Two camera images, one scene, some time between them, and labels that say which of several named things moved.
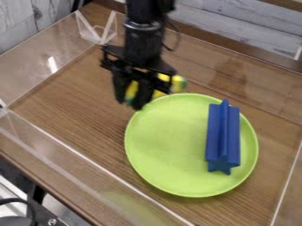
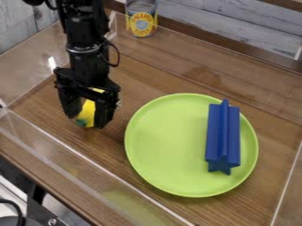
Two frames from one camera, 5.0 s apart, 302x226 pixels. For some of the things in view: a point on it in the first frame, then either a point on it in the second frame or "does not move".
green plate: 166,146 does not move
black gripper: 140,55 to 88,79
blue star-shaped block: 222,137 does not move
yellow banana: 176,86 to 85,118
